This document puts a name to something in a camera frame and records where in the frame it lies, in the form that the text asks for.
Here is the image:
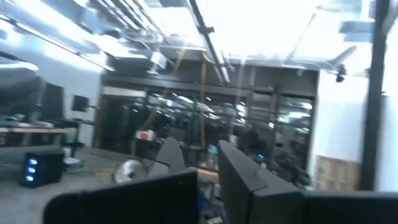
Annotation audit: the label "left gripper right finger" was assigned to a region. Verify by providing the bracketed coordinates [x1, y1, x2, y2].
[217, 139, 398, 224]

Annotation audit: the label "red cardboard box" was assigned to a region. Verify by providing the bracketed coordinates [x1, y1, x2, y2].
[134, 129, 157, 141]

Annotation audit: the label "wooden workbench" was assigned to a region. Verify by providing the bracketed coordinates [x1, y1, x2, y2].
[0, 125, 67, 147]

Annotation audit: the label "black aluminium table frame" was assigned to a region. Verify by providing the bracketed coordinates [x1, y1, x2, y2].
[359, 0, 391, 191]

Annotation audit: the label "black security camera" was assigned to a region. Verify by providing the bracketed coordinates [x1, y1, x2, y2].
[335, 63, 348, 83]

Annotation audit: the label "wooden pallet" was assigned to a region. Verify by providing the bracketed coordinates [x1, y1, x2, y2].
[315, 154, 362, 191]

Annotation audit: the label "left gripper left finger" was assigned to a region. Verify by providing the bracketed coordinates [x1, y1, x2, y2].
[42, 136, 200, 224]

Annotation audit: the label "round floor fan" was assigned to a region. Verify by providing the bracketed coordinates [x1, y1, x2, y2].
[113, 158, 149, 185]

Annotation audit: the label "long ceiling light fixture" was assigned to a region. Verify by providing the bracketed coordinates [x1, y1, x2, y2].
[188, 0, 231, 84]

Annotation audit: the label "small black monitor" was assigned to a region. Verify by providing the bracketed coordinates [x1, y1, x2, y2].
[71, 94, 91, 113]

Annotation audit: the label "teal lidded water bottle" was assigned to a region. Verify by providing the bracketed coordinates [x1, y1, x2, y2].
[206, 144, 219, 169]

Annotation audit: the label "background wooden table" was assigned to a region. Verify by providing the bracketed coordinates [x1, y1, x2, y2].
[188, 166, 220, 184]

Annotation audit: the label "large black screen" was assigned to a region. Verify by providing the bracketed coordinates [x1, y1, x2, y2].
[39, 81, 65, 121]

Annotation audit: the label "black computer tower blue lights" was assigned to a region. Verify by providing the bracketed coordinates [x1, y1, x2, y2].
[21, 150, 65, 189]

